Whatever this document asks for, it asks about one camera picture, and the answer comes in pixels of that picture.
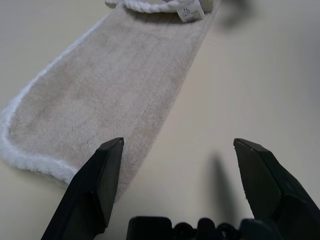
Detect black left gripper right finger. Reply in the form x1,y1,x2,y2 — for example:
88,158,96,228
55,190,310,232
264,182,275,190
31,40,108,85
232,137,320,240

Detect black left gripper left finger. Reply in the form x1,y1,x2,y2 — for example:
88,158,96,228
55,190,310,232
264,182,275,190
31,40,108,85
41,137,125,240

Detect beige towel with white trim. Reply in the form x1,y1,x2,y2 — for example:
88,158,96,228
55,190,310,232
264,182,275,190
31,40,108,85
0,0,221,201

